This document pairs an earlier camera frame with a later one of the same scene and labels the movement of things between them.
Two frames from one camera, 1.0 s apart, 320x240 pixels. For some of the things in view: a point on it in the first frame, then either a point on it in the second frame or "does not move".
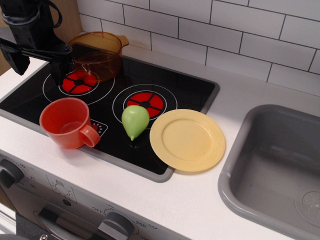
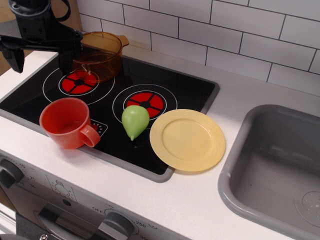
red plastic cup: x=66 y=122 does not move
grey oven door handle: x=65 y=224 does not move
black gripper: x=34 y=35 → x=42 y=32
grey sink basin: x=272 y=172 does not move
